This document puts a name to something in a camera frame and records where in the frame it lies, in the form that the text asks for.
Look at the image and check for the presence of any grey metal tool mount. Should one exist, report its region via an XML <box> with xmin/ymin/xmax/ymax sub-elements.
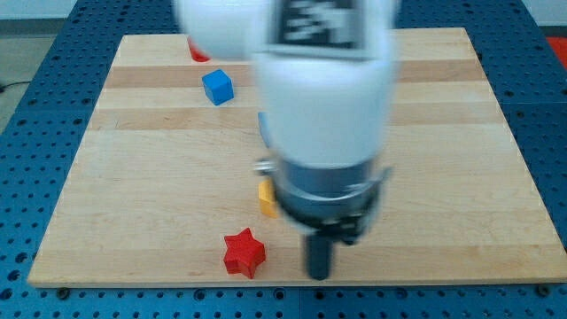
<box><xmin>254</xmin><ymin>158</ymin><xmax>392</xmax><ymax>245</ymax></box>

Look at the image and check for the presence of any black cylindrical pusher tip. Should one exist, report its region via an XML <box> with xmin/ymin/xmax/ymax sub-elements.
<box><xmin>305</xmin><ymin>235</ymin><xmax>333</xmax><ymax>281</ymax></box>

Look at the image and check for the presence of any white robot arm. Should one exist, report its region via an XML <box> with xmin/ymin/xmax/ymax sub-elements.
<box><xmin>172</xmin><ymin>0</ymin><xmax>400</xmax><ymax>280</ymax></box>

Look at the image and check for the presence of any yellow wooden heart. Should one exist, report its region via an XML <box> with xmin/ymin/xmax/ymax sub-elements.
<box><xmin>258</xmin><ymin>179</ymin><xmax>279</xmax><ymax>219</ymax></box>

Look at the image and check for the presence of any red wooden star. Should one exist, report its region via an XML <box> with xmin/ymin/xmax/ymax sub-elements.
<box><xmin>223</xmin><ymin>228</ymin><xmax>266</xmax><ymax>279</ymax></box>

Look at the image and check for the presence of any light blue block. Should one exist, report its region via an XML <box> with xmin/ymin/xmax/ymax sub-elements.
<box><xmin>258</xmin><ymin>112</ymin><xmax>270</xmax><ymax>149</ymax></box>

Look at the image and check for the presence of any blue wooden cube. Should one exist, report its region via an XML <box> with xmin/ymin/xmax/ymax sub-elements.
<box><xmin>202</xmin><ymin>69</ymin><xmax>234</xmax><ymax>105</ymax></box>

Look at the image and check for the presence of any light wooden board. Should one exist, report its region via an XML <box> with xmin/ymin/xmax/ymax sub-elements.
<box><xmin>27</xmin><ymin>28</ymin><xmax>566</xmax><ymax>288</ymax></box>

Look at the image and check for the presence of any black and white marker tag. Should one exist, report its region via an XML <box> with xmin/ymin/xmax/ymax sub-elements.
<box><xmin>270</xmin><ymin>0</ymin><xmax>364</xmax><ymax>50</ymax></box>

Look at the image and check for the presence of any red wooden block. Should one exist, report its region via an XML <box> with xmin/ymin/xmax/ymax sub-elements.
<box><xmin>187</xmin><ymin>36</ymin><xmax>211</xmax><ymax>63</ymax></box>

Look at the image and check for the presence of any black cable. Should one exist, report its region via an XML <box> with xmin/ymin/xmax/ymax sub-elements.
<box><xmin>0</xmin><ymin>80</ymin><xmax>30</xmax><ymax>94</ymax></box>

